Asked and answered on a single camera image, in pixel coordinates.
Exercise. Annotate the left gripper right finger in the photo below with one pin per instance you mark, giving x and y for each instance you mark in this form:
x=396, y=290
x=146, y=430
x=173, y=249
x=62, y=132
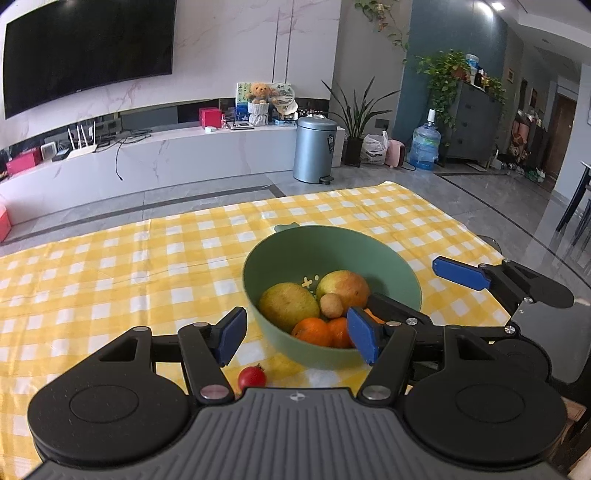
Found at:
x=388, y=349

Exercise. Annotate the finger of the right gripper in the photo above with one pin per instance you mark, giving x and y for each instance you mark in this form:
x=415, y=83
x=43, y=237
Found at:
x=461, y=273

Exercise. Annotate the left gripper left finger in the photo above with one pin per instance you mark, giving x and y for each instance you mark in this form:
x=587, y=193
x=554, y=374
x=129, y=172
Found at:
x=206, y=349

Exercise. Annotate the orange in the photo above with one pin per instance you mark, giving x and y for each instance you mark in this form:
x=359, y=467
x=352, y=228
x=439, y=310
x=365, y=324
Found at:
x=338, y=328
x=313, y=331

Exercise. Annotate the red cherry tomato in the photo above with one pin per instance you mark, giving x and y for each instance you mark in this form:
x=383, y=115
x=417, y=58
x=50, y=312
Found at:
x=252, y=377

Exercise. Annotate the longan in bowl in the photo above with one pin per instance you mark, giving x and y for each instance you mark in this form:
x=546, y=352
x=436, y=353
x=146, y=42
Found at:
x=331, y=306

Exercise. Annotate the yellow-green pear left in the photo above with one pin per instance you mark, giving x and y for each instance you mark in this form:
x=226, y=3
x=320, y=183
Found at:
x=285, y=304

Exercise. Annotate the green fruit bowl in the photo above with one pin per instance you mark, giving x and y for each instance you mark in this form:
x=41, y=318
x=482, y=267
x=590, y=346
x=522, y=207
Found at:
x=305, y=254

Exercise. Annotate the blue water bottle jug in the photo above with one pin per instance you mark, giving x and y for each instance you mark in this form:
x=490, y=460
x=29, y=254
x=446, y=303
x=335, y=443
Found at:
x=426, y=140

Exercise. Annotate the dark grey cabinet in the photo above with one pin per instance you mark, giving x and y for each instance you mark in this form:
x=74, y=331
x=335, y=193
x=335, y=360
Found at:
x=476, y=116

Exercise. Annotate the pink small heater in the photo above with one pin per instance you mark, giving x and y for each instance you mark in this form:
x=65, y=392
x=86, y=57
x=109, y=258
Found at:
x=396, y=154

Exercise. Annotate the yellow checkered tablecloth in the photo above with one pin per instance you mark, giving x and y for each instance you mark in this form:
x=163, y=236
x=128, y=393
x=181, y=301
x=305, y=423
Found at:
x=64, y=300

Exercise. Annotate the white plastic bag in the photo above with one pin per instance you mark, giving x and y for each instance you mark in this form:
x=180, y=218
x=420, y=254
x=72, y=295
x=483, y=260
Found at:
x=375, y=148

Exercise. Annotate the potted plant by bin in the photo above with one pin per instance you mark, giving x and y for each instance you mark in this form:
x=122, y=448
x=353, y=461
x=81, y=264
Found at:
x=356, y=114

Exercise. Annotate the white marble TV console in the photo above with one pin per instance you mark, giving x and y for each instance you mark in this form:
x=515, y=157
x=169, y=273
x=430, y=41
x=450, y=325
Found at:
x=164, y=159

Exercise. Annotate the grey pedal trash bin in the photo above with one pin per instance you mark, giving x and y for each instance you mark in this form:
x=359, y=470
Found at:
x=314, y=150

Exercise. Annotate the red box on console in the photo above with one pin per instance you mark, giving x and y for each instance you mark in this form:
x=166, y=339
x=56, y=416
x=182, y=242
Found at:
x=210, y=117

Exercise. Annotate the white wifi router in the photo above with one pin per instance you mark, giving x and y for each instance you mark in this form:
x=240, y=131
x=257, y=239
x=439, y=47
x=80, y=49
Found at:
x=82, y=140

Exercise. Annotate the pink storage box on floor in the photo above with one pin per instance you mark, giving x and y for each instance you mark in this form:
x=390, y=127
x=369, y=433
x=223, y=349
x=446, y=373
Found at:
x=5, y=223

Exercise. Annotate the pink box on console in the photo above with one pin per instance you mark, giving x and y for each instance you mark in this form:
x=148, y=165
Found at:
x=24, y=161

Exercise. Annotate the teddy bear toy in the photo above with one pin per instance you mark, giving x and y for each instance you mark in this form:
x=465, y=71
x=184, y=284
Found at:
x=258, y=103

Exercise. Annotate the hanging ivy plant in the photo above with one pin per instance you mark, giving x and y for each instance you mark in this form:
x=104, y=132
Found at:
x=384, y=16

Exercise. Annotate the black wall television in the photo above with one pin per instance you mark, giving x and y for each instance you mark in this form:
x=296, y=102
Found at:
x=66, y=47

